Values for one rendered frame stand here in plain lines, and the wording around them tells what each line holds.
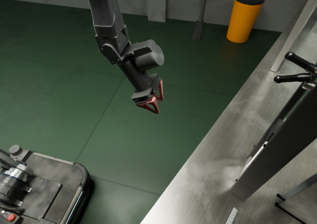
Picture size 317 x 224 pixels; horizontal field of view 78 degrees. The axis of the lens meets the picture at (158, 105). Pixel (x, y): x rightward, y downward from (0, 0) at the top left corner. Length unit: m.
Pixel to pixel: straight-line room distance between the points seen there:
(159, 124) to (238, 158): 1.23
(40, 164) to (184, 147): 1.11
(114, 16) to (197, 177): 0.53
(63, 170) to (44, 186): 0.13
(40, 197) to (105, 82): 1.36
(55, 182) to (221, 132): 1.12
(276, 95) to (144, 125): 1.22
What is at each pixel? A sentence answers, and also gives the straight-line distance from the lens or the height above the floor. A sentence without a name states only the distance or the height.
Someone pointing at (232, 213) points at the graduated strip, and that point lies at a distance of 0.69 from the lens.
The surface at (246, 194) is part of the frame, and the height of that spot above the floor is 0.95.
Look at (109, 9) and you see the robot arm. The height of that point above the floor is 1.36.
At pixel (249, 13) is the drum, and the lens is 3.00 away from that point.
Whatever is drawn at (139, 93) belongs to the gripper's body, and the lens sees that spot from 0.59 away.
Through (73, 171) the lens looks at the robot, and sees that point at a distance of 1.52.
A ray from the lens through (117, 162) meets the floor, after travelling 1.73.
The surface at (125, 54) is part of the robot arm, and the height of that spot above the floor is 1.25.
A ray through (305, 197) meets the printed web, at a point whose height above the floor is 1.02.
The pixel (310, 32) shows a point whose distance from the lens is 1.08.
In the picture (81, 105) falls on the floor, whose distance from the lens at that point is 2.20.
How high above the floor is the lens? 1.54
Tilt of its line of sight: 49 degrees down
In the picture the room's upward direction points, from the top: straight up
